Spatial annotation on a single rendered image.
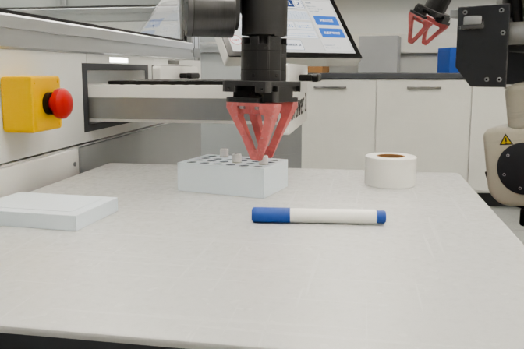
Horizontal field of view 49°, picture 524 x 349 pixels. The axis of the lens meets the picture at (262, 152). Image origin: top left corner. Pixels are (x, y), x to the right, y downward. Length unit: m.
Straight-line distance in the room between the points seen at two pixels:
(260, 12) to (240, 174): 0.20
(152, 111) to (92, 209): 0.37
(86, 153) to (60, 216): 0.40
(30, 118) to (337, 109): 3.32
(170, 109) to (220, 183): 0.25
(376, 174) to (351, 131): 3.20
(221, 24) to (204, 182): 0.20
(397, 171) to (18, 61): 0.52
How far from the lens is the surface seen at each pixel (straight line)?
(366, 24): 4.70
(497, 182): 1.28
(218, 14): 0.70
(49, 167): 0.91
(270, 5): 0.72
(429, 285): 0.46
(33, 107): 0.78
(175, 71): 1.38
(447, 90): 4.04
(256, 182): 0.72
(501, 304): 0.44
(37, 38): 0.88
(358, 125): 3.99
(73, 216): 0.60
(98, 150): 1.05
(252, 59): 0.71
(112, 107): 0.99
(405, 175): 0.80
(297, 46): 1.99
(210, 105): 0.94
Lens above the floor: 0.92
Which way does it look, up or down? 8 degrees down
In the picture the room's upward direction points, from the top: straight up
